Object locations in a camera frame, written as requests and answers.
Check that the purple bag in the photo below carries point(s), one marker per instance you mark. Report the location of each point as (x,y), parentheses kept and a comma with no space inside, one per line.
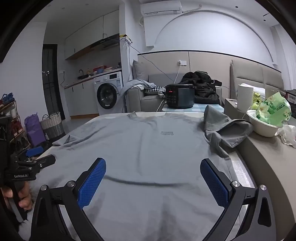
(34,132)

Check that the white bowl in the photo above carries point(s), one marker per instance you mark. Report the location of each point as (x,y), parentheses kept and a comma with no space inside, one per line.
(261,128)

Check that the grey bedside cabinet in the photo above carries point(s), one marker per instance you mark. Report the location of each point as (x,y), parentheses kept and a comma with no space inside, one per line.
(231,107)

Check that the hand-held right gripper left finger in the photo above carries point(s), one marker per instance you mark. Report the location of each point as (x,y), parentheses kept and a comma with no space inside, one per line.
(92,183)

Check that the black rice cooker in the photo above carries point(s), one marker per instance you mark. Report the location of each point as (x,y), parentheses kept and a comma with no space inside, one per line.
(182,97)

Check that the white wall cabinets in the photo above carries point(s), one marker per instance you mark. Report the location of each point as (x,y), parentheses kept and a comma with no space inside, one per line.
(87,32)

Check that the dark grey shorts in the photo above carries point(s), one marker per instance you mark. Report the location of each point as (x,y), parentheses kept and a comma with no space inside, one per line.
(222,136)

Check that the wicker basket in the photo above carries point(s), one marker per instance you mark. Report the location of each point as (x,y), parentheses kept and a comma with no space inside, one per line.
(52,127)

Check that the kitchen counter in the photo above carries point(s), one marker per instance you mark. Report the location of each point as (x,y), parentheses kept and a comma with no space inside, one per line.
(81,97)

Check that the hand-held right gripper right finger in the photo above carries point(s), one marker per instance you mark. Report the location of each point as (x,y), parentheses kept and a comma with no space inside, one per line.
(214,183)

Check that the shoe rack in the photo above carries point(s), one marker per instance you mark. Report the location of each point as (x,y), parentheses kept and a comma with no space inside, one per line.
(13,120)

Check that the light grey blanket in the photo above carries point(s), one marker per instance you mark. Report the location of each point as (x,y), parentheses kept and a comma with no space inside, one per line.
(136,84)

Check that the blue checked small table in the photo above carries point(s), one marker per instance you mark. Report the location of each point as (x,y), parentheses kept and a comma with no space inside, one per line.
(198,107)

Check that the green tissue packet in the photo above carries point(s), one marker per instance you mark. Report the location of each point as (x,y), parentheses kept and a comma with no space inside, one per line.
(275,109)

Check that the range hood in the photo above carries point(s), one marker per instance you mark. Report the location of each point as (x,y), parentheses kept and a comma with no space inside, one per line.
(105,41)

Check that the black door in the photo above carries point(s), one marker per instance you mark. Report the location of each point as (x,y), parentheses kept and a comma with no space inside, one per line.
(49,81)

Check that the grey sofa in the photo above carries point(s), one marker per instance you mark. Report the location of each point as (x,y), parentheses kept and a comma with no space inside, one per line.
(148,102)

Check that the person's left hand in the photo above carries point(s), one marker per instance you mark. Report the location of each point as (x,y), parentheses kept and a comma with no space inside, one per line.
(25,204)

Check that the houndstooth cushion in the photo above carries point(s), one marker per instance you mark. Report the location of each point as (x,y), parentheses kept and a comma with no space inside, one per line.
(155,88)

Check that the white washing machine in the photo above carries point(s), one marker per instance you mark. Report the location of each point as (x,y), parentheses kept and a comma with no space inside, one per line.
(108,95)

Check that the beige bed headboard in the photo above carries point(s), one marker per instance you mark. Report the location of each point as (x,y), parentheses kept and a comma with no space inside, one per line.
(252,71)

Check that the grey side counter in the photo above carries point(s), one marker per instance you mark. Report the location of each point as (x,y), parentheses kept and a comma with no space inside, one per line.
(270,166)

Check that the grey t-shirt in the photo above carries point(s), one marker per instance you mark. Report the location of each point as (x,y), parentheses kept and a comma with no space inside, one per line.
(143,150)

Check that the green toy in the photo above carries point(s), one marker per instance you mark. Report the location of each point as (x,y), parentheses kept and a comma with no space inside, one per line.
(257,98)

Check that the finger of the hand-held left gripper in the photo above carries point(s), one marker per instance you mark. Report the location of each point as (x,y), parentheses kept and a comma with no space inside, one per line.
(34,151)
(44,161)

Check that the grey sofa pillow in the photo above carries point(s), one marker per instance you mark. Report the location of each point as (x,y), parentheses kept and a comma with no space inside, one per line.
(140,69)

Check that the white air conditioner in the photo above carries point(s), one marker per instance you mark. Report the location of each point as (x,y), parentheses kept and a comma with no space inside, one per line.
(161,8)

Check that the white cylindrical cup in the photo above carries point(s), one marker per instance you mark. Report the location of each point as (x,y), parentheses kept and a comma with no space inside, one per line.
(245,97)

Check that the crumpled white tissue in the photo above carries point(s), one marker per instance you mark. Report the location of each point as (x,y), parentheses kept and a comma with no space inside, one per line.
(288,135)

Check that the white wall socket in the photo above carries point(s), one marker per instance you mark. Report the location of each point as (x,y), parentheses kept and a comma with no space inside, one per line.
(182,62)

